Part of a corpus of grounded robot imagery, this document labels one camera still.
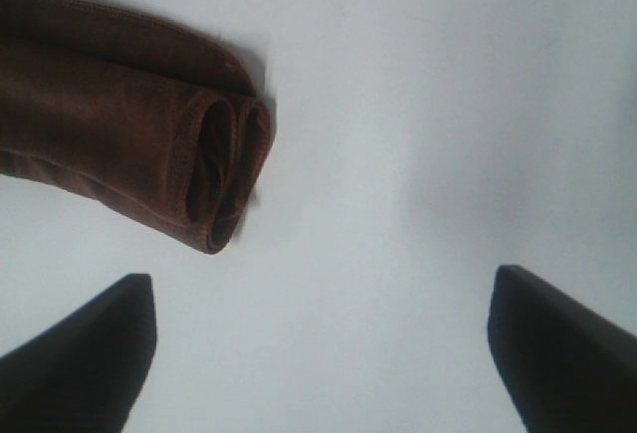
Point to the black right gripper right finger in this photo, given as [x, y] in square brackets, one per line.
[566, 368]

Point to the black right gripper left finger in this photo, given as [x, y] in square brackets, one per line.
[84, 373]

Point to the brown towel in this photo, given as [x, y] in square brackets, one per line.
[154, 121]

